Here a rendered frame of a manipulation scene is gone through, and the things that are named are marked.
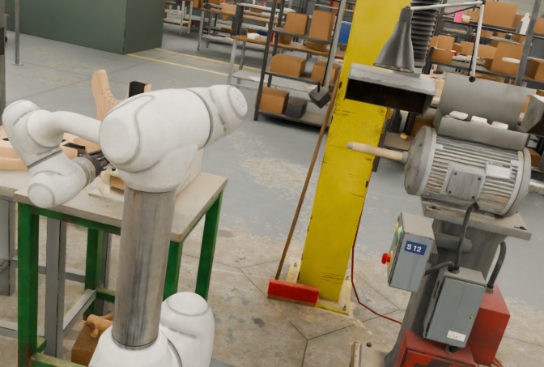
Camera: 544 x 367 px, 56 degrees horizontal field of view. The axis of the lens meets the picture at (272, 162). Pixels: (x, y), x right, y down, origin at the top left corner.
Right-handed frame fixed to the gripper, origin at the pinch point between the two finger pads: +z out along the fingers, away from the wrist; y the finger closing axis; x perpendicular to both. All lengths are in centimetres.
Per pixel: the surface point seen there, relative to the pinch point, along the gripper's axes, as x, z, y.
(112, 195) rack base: -20.8, 8.3, -4.9
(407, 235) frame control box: -5, -1, 98
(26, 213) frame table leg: -29.2, -4.5, -30.8
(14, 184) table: -25, 6, -43
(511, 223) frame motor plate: -4, 28, 134
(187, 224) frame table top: -22.3, 3.4, 26.0
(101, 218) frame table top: -23.2, -5.2, -1.6
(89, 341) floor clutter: -102, 23, -19
